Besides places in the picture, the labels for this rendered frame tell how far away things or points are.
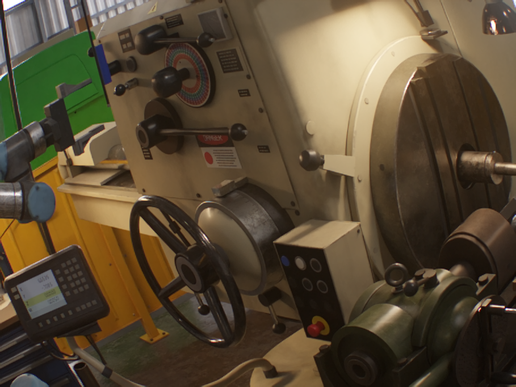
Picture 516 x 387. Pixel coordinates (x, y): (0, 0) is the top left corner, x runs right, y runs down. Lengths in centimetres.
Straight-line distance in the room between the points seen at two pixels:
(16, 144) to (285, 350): 138
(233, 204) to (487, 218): 59
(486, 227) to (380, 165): 33
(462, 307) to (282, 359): 151
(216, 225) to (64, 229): 268
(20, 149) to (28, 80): 378
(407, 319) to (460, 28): 103
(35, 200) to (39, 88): 395
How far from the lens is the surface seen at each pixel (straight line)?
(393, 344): 127
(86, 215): 358
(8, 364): 311
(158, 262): 470
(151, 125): 194
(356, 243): 159
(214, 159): 188
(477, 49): 215
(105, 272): 453
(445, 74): 180
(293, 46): 161
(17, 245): 426
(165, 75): 176
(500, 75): 226
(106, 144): 321
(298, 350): 276
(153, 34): 183
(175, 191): 209
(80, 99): 575
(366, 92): 170
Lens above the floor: 191
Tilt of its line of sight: 16 degrees down
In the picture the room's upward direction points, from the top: 19 degrees counter-clockwise
